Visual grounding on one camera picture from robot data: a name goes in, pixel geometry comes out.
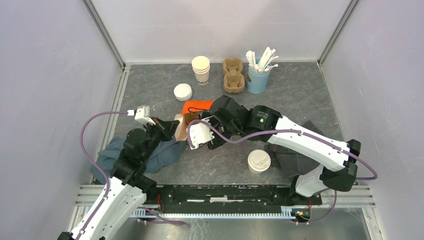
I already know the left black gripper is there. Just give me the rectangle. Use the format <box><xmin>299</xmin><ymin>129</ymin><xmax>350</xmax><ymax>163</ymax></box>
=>
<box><xmin>140</xmin><ymin>115</ymin><xmax>180</xmax><ymax>162</ymax></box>

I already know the orange paper bag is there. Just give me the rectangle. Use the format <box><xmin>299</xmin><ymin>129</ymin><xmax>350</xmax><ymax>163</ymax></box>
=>
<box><xmin>173</xmin><ymin>99</ymin><xmax>216</xmax><ymax>143</ymax></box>

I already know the stack of white lids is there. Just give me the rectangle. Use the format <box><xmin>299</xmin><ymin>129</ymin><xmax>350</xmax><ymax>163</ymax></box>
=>
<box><xmin>173</xmin><ymin>83</ymin><xmax>193</xmax><ymax>102</ymax></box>

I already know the lidded white coffee cup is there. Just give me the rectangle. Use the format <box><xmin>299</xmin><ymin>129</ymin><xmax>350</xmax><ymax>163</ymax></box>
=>
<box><xmin>247</xmin><ymin>149</ymin><xmax>271</xmax><ymax>175</ymax></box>

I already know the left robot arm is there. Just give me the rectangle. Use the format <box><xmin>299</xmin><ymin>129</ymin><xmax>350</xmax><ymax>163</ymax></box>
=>
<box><xmin>58</xmin><ymin>117</ymin><xmax>180</xmax><ymax>240</ymax></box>

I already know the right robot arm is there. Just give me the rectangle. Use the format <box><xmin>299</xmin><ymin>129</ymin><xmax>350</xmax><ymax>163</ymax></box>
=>
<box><xmin>187</xmin><ymin>103</ymin><xmax>362</xmax><ymax>204</ymax></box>

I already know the blue-grey cloth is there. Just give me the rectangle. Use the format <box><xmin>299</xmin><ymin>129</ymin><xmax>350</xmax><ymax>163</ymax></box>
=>
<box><xmin>96</xmin><ymin>137</ymin><xmax>186</xmax><ymax>175</ymax></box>

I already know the brown cardboard cup carrier stack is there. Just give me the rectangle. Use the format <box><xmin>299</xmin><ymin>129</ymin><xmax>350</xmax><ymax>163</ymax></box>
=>
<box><xmin>222</xmin><ymin>57</ymin><xmax>246</xmax><ymax>94</ymax></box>

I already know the blue straw holder cup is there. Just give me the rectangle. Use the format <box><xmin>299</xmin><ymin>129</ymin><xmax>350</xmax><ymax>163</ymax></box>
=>
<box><xmin>246</xmin><ymin>65</ymin><xmax>271</xmax><ymax>94</ymax></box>

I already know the stack of paper cups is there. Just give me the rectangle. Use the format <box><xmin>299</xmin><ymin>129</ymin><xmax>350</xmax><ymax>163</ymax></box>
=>
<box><xmin>191</xmin><ymin>56</ymin><xmax>210</xmax><ymax>85</ymax></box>

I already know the white wrapped straws bundle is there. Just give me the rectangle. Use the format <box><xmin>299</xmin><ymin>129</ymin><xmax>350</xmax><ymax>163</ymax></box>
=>
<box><xmin>245</xmin><ymin>47</ymin><xmax>279</xmax><ymax>74</ymax></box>

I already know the dark grey checked cloth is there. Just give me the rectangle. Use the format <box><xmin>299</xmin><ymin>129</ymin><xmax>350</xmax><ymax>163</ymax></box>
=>
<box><xmin>264</xmin><ymin>119</ymin><xmax>332</xmax><ymax>178</ymax></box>

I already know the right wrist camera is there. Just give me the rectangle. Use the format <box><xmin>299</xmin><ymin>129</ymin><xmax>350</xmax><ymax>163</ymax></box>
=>
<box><xmin>187</xmin><ymin>123</ymin><xmax>215</xmax><ymax>150</ymax></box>

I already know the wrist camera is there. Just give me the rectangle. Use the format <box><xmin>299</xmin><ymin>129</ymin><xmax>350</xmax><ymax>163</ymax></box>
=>
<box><xmin>187</xmin><ymin>123</ymin><xmax>215</xmax><ymax>150</ymax></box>
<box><xmin>127</xmin><ymin>105</ymin><xmax>156</xmax><ymax>125</ymax></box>

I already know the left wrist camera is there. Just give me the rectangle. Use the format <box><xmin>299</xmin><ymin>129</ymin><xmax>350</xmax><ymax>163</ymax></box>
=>
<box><xmin>127</xmin><ymin>105</ymin><xmax>156</xmax><ymax>125</ymax></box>

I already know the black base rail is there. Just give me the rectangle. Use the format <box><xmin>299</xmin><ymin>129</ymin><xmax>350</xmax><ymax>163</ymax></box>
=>
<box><xmin>144</xmin><ymin>184</ymin><xmax>323</xmax><ymax>213</ymax></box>

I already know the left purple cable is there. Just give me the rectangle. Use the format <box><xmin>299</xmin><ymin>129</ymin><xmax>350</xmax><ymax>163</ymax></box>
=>
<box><xmin>74</xmin><ymin>111</ymin><xmax>187</xmax><ymax>240</ymax></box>

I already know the white cable duct strip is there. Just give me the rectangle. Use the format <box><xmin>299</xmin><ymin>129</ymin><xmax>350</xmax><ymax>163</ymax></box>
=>
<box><xmin>130</xmin><ymin>206</ymin><xmax>293</xmax><ymax>220</ymax></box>

